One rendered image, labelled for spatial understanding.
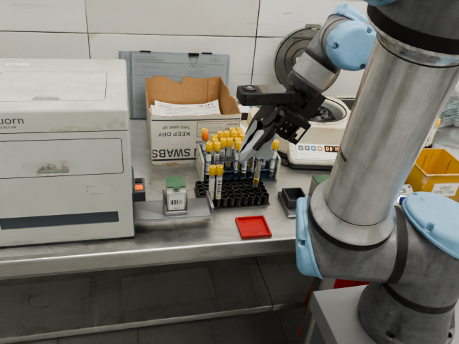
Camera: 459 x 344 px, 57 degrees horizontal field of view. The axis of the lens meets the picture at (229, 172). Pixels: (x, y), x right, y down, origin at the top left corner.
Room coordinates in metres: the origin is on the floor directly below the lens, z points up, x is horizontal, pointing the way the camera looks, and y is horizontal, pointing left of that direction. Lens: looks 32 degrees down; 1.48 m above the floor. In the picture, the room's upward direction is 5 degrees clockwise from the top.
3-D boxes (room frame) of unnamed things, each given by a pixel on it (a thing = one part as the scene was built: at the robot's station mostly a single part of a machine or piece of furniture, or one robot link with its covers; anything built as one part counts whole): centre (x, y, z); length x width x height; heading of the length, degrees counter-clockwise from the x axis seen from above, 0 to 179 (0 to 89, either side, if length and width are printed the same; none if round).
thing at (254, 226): (0.75, -0.06, 0.88); 0.07 x 0.07 x 0.01; 15
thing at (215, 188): (0.87, -0.01, 0.93); 0.17 x 0.09 x 0.11; 105
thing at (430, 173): (0.97, -0.52, 0.93); 0.13 x 0.13 x 0.10; 12
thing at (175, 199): (0.75, 0.11, 0.95); 0.05 x 0.04 x 0.06; 15
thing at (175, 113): (1.15, 0.13, 0.95); 0.29 x 0.25 x 0.15; 15
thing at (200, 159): (0.98, -0.02, 0.91); 0.20 x 0.10 x 0.07; 105
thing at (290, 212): (0.85, -0.16, 0.89); 0.09 x 0.05 x 0.04; 14
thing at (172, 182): (0.75, 0.11, 0.98); 0.05 x 0.04 x 0.01; 15
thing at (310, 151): (1.18, -0.23, 0.94); 0.30 x 0.24 x 0.12; 6
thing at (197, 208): (0.74, 0.13, 0.92); 0.21 x 0.07 x 0.05; 105
